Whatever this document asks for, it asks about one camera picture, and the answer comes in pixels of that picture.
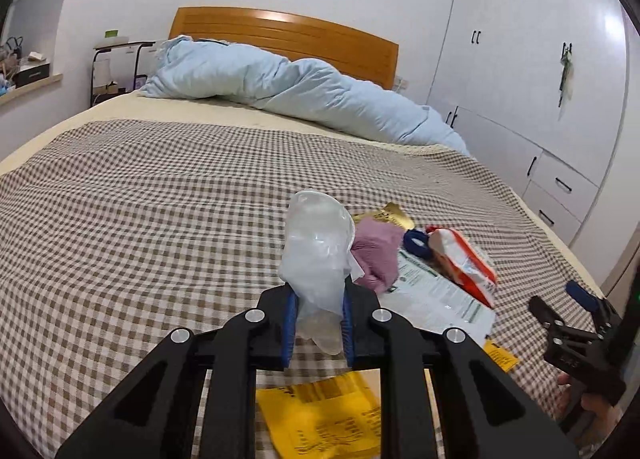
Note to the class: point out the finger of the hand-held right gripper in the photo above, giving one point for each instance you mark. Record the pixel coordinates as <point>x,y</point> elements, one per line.
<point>545,314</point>
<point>580,291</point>

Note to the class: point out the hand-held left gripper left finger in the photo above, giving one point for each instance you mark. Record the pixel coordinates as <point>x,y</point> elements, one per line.
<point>289,334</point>

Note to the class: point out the wooden window sill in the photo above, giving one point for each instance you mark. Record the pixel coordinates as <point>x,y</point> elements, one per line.
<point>30,91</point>

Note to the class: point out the brown checkered blanket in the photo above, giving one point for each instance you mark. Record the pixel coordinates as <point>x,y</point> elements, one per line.
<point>150,214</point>

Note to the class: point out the pale green hanging bag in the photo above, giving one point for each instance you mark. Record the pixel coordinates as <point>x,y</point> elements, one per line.
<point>565,74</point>

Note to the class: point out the orange white snack bag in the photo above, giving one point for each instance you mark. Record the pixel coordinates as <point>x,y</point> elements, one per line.
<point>465,264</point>

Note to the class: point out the light blue duvet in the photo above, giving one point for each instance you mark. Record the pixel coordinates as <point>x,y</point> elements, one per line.
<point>300,84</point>

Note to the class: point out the yellow snack packet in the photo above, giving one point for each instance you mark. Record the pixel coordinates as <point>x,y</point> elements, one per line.
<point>320,419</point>

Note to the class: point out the white printed paper leaflet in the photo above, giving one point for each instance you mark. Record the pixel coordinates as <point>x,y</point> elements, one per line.
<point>440,304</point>

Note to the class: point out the black metal side table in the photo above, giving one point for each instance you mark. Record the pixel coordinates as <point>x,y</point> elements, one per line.
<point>120,45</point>

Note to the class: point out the small yellow packet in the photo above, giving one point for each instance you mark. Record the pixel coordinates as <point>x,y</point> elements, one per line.
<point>500,356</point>

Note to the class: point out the wall socket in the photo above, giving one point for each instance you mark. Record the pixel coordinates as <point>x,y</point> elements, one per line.
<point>401,84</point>

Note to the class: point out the white wardrobe drawer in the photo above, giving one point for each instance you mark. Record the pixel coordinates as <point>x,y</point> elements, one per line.
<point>550,211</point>
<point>565,181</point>

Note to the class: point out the black storage box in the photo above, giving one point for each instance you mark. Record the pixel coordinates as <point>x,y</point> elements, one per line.
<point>32,74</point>

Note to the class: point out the purple fleece cloth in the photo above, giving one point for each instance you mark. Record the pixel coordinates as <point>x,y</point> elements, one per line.
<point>377,254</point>

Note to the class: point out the person's right hand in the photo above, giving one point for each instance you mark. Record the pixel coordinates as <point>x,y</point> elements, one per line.
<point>602,416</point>

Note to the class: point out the golden snack packet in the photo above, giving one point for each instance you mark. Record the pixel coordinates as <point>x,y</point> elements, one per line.
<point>390,215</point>

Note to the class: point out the translucent plastic glove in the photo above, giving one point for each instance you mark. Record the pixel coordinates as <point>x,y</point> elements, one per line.
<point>315,249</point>

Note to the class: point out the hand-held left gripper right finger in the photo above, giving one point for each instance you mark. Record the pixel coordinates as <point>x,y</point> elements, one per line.
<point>348,334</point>

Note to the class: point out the wooden bed frame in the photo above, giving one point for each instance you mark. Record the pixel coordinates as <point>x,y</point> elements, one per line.
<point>300,39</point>

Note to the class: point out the white wardrobe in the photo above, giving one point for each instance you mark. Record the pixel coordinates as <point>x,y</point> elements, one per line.
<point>525,39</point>

